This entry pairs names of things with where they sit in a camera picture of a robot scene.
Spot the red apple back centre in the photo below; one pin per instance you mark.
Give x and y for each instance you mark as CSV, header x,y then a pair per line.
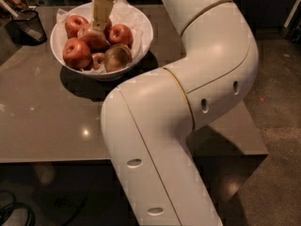
x,y
107,28

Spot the black mesh pen cup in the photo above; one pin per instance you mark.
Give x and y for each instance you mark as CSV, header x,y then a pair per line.
x,y
29,30

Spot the small apple front centre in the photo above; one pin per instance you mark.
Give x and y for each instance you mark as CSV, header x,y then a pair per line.
x,y
97,60

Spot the red apple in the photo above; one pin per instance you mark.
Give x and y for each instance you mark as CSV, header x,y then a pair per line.
x,y
94,39
76,54
107,28
121,33
73,23

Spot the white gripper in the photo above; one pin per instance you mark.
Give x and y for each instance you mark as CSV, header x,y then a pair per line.
x,y
100,13

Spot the yellow green apple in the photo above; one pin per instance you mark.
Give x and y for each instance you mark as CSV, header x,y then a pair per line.
x,y
117,57

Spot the white ceramic bowl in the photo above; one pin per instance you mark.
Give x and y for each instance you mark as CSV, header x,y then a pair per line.
x,y
141,47

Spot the red apple back left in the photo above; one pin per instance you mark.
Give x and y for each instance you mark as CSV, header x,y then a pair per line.
x,y
73,23

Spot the white tissue paper liner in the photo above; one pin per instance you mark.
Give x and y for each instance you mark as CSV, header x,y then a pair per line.
x,y
138,32

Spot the red apple front left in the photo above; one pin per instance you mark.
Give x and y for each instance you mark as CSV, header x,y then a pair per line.
x,y
76,54

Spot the red apple right centre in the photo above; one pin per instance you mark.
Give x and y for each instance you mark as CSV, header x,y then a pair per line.
x,y
121,33

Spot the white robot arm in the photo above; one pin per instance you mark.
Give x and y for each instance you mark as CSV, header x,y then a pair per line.
x,y
147,119

